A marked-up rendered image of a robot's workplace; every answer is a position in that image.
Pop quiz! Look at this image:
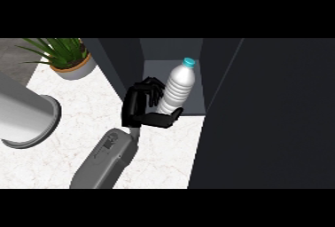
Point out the dark grey cabinet door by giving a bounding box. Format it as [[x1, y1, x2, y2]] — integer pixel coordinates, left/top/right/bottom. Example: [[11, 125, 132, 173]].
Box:
[[187, 37, 335, 190]]

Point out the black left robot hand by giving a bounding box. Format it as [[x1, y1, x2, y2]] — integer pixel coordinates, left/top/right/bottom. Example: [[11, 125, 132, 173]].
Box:
[[120, 76, 184, 129]]

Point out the clear plastic water bottle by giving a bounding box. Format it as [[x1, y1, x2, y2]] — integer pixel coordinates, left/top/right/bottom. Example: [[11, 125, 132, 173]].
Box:
[[154, 57, 197, 116]]

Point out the green potted plant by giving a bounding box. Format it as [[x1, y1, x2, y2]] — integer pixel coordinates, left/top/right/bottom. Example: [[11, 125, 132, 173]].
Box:
[[16, 37, 98, 82]]

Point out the dark grey cabinet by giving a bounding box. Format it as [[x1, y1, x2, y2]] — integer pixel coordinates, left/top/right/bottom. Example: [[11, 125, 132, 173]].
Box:
[[80, 37, 244, 117]]

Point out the grey cylindrical container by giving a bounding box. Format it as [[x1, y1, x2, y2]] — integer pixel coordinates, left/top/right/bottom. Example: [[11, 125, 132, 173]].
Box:
[[0, 70, 63, 150]]

